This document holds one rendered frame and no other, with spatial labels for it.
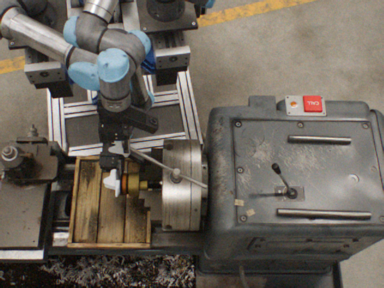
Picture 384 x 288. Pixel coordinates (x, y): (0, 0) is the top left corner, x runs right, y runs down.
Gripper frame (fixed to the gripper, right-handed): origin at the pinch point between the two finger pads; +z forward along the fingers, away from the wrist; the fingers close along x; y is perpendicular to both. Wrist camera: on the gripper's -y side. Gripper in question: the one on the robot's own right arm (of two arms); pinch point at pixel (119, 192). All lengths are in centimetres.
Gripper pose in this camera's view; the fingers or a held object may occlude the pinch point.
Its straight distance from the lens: 161.0
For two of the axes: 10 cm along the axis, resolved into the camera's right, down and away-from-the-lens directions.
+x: 0.4, -4.2, -9.1
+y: -10.0, -0.3, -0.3
